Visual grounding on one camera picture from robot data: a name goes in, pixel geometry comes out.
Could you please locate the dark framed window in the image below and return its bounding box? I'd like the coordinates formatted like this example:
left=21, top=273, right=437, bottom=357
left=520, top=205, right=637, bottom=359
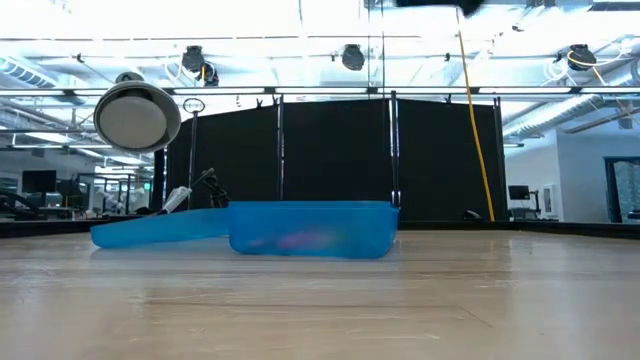
left=603, top=156, right=640, bottom=224

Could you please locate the dark distant monitor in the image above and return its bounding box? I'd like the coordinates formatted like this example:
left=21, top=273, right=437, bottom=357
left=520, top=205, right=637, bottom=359
left=20, top=169, right=58, bottom=195

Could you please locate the white wall device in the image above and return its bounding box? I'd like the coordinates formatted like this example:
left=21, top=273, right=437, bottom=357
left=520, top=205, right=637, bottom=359
left=542, top=183, right=557, bottom=217

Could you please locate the horizontal metal truss bar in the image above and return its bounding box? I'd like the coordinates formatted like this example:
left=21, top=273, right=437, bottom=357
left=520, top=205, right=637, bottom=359
left=0, top=85, right=640, bottom=97

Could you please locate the black lamp cable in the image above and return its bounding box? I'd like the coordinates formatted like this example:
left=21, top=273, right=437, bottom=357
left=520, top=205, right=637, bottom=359
left=199, top=172, right=232, bottom=210

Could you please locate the yellow hanging cable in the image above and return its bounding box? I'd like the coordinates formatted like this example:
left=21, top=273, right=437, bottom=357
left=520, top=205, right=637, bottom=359
left=453, top=7, right=496, bottom=223

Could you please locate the ceiling cable reel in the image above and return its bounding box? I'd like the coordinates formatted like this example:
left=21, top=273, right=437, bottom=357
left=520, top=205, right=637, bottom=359
left=341, top=43, right=366, bottom=71
left=565, top=43, right=599, bottom=72
left=180, top=44, right=220, bottom=87

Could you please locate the thin stand with ring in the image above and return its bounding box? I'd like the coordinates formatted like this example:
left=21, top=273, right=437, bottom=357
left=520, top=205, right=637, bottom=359
left=182, top=97, right=207, bottom=211

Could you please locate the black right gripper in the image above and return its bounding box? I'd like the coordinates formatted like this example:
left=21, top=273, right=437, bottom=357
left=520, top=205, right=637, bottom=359
left=397, top=0, right=484, bottom=16

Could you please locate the black backdrop curtain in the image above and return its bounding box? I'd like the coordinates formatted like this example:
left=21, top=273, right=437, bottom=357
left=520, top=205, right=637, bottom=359
left=164, top=98, right=505, bottom=224

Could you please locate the blue plastic supply box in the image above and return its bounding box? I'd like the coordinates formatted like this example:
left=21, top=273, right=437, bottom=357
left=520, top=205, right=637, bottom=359
left=89, top=200, right=400, bottom=260

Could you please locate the backdrop stand pole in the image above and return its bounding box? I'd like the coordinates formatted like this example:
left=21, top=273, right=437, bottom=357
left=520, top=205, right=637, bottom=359
left=493, top=97, right=505, bottom=221
left=276, top=94, right=286, bottom=202
left=388, top=89, right=401, bottom=206

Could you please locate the pink highlighter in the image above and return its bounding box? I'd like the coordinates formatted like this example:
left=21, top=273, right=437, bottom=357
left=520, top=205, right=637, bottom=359
left=277, top=230, right=337, bottom=252

